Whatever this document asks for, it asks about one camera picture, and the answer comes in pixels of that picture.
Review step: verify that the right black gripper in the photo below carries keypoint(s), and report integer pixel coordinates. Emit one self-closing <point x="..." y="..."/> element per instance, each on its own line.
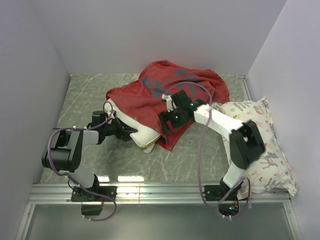
<point x="163" y="117"/>

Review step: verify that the red pillowcase grey print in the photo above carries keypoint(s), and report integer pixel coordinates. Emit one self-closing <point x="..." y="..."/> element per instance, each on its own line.
<point x="142" y="99"/>

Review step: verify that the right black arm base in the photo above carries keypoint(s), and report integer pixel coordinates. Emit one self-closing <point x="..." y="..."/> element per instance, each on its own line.
<point x="230" y="206"/>

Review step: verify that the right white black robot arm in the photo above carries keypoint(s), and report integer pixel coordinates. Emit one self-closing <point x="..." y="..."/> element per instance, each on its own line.
<point x="245" y="141"/>

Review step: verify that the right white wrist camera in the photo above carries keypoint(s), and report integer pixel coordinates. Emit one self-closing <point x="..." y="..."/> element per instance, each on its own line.
<point x="170" y="105"/>

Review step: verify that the aluminium mounting rail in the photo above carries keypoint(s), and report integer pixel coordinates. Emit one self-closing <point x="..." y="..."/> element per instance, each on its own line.
<point x="157" y="211"/>

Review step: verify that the floral patterned white pillow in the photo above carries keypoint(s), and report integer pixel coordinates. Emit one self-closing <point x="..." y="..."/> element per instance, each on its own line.
<point x="271" y="170"/>

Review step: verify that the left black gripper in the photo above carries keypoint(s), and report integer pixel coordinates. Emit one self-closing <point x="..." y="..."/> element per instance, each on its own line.
<point x="124" y="131"/>

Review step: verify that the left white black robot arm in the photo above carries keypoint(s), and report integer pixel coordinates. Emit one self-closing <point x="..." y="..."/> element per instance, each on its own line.
<point x="63" y="154"/>

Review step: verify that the white pillow yellow edge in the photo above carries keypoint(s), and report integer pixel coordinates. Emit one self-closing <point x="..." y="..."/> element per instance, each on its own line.
<point x="145" y="138"/>

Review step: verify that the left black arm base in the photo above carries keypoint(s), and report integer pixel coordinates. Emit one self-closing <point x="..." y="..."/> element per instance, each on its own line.
<point x="93" y="199"/>

